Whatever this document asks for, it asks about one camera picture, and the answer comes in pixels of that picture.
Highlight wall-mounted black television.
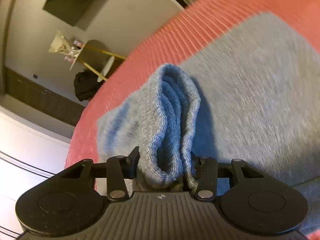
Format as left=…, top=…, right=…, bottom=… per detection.
left=42, top=0, right=100, bottom=27

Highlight wrapped flower bouquet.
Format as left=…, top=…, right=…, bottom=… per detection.
left=49, top=31, right=75, bottom=55

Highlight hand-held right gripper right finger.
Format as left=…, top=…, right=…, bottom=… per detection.
left=191, top=152, right=268, bottom=200

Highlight black bag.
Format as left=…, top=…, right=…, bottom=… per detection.
left=74, top=71, right=100, bottom=102

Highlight yellow side table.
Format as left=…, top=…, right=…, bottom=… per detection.
left=69, top=40, right=126, bottom=82

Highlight grey pants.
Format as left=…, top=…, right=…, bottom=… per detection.
left=96, top=11, right=320, bottom=238

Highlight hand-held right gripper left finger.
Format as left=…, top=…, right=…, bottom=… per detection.
left=56, top=146, right=140, bottom=202

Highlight coral ribbed blanket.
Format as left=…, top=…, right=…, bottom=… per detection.
left=64, top=0, right=320, bottom=240

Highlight dark wooden panel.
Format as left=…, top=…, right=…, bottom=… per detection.
left=5, top=66, right=85, bottom=127

